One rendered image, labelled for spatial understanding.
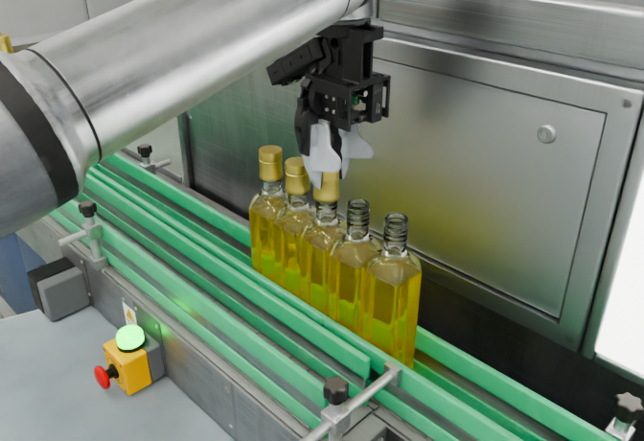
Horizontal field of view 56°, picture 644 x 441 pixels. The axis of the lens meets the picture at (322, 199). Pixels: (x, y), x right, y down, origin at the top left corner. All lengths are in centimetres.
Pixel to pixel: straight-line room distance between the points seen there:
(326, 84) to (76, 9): 634
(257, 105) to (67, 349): 56
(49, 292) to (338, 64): 76
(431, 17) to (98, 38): 51
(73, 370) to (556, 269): 81
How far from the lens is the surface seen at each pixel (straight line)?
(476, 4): 76
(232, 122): 122
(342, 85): 69
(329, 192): 79
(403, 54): 82
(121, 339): 105
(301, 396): 81
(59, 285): 126
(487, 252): 84
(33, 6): 681
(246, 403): 90
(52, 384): 116
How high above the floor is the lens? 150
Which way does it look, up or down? 28 degrees down
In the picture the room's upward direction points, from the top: straight up
